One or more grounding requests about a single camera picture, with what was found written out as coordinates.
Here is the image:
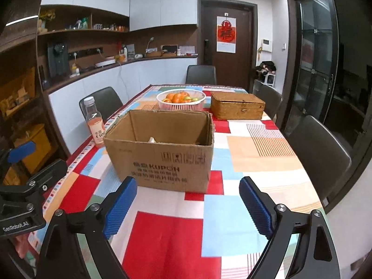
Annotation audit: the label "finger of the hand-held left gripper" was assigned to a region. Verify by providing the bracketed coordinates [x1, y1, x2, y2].
[0, 159, 68, 213]
[0, 141, 36, 185]

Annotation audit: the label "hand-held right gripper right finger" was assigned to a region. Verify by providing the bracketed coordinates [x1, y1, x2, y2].
[239, 177, 340, 279]

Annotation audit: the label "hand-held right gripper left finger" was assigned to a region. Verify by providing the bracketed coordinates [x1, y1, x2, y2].
[35, 177, 138, 279]

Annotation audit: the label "brown cardboard box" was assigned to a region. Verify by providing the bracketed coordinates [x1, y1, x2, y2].
[104, 109, 215, 193]

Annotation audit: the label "yellow storage bin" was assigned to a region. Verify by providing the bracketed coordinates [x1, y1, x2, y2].
[12, 123, 50, 176]

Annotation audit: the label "colourful patchwork tablecloth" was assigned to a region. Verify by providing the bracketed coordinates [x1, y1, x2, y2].
[26, 85, 324, 279]

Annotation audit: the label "pink drink bottle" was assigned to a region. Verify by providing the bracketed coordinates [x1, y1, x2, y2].
[84, 96, 106, 149]

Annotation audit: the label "grey dining chair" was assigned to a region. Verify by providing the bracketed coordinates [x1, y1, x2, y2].
[185, 65, 217, 85]
[289, 115, 352, 207]
[256, 84, 283, 120]
[79, 86, 123, 123]

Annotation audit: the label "black countertop appliance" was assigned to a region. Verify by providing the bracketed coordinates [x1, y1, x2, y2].
[47, 41, 70, 78]

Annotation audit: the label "woven lidded box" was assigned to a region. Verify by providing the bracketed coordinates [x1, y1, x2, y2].
[211, 91, 266, 120]

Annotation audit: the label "white plastic fruit basket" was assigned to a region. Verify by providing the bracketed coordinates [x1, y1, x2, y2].
[156, 90, 206, 112]

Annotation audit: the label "white curved sideboard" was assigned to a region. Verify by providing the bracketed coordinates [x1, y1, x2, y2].
[43, 56, 199, 155]

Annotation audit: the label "yellow flowers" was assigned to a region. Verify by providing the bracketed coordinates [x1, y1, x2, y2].
[39, 9, 56, 30]

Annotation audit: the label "dark bag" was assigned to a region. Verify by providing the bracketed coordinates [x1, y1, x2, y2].
[255, 61, 277, 75]

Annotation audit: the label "dark wooden door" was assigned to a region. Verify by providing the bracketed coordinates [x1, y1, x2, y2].
[198, 0, 258, 89]

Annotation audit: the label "black framed glass door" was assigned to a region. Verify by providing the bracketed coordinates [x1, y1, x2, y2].
[286, 0, 372, 213]

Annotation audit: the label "wooden wall shelf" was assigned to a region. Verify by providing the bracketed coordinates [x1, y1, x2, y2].
[37, 4, 130, 77]

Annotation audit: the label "red and white wall calendar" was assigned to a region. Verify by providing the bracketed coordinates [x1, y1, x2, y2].
[216, 16, 236, 54]

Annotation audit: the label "white wall cabinet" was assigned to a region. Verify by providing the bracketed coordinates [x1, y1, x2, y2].
[41, 0, 199, 32]

